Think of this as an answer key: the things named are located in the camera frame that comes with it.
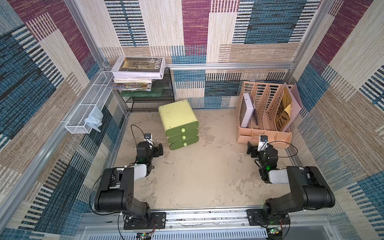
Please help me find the green three-drawer cabinet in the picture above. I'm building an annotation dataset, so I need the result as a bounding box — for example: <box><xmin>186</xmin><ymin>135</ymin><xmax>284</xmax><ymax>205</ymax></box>
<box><xmin>158</xmin><ymin>100</ymin><xmax>199</xmax><ymax>133</ymax></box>

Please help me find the left camera cable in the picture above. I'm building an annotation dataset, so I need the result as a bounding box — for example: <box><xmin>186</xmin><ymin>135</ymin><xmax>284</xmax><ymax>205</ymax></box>
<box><xmin>130</xmin><ymin>124</ymin><xmax>148</xmax><ymax>148</ymax></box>

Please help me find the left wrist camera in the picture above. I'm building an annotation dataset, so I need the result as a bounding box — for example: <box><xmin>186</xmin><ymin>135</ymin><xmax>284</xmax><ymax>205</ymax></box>
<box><xmin>144</xmin><ymin>133</ymin><xmax>154</xmax><ymax>145</ymax></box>

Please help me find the green drawer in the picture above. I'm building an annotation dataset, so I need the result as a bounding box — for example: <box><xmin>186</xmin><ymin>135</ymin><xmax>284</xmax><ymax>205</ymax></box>
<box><xmin>168</xmin><ymin>129</ymin><xmax>199</xmax><ymax>144</ymax></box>
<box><xmin>170</xmin><ymin>136</ymin><xmax>199</xmax><ymax>151</ymax></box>
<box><xmin>165</xmin><ymin>121</ymin><xmax>199</xmax><ymax>137</ymax></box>

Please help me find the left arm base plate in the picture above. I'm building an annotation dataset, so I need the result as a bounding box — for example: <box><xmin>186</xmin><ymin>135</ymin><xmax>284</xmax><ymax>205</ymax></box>
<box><xmin>123</xmin><ymin>212</ymin><xmax>167</xmax><ymax>230</ymax></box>

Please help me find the green bottom drawer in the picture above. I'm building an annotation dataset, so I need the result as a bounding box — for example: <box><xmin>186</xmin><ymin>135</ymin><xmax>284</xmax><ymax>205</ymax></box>
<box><xmin>170</xmin><ymin>136</ymin><xmax>199</xmax><ymax>151</ymax></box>

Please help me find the white wire basket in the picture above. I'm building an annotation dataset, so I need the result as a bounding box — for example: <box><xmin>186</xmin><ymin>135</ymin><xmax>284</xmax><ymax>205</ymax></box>
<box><xmin>65</xmin><ymin>72</ymin><xmax>113</xmax><ymax>134</ymax></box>

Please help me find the green middle drawer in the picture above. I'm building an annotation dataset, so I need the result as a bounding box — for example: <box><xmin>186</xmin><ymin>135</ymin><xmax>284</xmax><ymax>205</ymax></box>
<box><xmin>168</xmin><ymin>129</ymin><xmax>199</xmax><ymax>144</ymax></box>

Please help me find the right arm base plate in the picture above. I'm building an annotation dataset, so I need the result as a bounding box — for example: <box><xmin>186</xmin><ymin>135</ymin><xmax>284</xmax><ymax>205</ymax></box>
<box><xmin>246</xmin><ymin>209</ymin><xmax>291</xmax><ymax>228</ymax></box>

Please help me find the right camera cable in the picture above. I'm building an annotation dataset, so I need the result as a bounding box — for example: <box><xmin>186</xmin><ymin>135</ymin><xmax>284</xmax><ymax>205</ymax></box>
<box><xmin>266</xmin><ymin>140</ymin><xmax>299</xmax><ymax>159</ymax></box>

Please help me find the pink desk file organizer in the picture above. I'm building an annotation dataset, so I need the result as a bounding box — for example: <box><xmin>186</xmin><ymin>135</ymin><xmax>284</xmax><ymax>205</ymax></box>
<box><xmin>236</xmin><ymin>82</ymin><xmax>292</xmax><ymax>149</ymax></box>

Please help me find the white book in organizer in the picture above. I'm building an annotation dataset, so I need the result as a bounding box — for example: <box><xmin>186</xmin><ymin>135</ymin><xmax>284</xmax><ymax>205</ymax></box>
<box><xmin>240</xmin><ymin>93</ymin><xmax>254</xmax><ymax>128</ymax></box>

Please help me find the green top drawer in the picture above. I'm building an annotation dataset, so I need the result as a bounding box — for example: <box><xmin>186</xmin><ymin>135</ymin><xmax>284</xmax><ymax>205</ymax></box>
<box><xmin>165</xmin><ymin>121</ymin><xmax>199</xmax><ymax>137</ymax></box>

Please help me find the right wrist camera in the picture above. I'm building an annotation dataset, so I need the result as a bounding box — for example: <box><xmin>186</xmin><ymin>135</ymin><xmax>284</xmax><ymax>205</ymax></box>
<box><xmin>258</xmin><ymin>135</ymin><xmax>268</xmax><ymax>152</ymax></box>

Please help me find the yellow brown magazine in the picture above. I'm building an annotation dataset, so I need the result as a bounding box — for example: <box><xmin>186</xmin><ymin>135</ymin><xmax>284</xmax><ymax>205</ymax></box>
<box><xmin>275</xmin><ymin>87</ymin><xmax>292</xmax><ymax>132</ymax></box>

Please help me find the crumpled white cloth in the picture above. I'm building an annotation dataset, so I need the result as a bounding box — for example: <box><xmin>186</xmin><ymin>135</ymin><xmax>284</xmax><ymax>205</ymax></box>
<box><xmin>85</xmin><ymin>106</ymin><xmax>104</xmax><ymax>132</ymax></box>

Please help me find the camera cable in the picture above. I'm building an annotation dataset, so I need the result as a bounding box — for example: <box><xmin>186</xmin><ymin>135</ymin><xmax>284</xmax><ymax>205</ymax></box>
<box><xmin>266</xmin><ymin>140</ymin><xmax>299</xmax><ymax>159</ymax></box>
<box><xmin>130</xmin><ymin>124</ymin><xmax>148</xmax><ymax>148</ymax></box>

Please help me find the green tray on shelf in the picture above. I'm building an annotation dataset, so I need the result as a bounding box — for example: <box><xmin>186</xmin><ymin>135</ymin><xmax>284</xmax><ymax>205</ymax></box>
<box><xmin>120</xmin><ymin>87</ymin><xmax>164</xmax><ymax>98</ymax></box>

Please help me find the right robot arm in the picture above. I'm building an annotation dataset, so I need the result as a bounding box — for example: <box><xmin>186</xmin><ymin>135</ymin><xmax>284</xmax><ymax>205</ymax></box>
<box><xmin>247</xmin><ymin>141</ymin><xmax>336</xmax><ymax>228</ymax></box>

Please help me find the black wire shelf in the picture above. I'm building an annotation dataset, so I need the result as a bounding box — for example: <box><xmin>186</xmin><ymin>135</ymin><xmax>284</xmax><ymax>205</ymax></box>
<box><xmin>120</xmin><ymin>68</ymin><xmax>175</xmax><ymax>113</ymax></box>

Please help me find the stack of magazines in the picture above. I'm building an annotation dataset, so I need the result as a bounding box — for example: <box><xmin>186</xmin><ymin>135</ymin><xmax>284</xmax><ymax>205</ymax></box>
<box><xmin>109</xmin><ymin>78</ymin><xmax>153</xmax><ymax>91</ymax></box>

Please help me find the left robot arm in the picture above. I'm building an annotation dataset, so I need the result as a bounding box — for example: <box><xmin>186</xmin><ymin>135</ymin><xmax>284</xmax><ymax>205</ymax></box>
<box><xmin>91</xmin><ymin>141</ymin><xmax>166</xmax><ymax>230</ymax></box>

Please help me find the pink folder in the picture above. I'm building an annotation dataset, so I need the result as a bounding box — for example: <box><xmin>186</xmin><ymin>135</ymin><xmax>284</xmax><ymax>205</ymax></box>
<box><xmin>282</xmin><ymin>83</ymin><xmax>303</xmax><ymax>132</ymax></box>

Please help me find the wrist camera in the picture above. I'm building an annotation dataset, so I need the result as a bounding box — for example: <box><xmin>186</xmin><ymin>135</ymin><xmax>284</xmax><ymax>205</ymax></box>
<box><xmin>258</xmin><ymin>135</ymin><xmax>268</xmax><ymax>152</ymax></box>
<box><xmin>144</xmin><ymin>133</ymin><xmax>154</xmax><ymax>145</ymax></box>

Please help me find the aluminium front rail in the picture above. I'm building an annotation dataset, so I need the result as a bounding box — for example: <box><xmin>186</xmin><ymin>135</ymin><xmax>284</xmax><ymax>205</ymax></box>
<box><xmin>75</xmin><ymin>207</ymin><xmax>342</xmax><ymax>240</ymax></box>

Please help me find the large white book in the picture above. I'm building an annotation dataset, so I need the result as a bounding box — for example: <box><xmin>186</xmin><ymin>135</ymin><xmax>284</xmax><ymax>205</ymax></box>
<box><xmin>111</xmin><ymin>56</ymin><xmax>166</xmax><ymax>80</ymax></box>

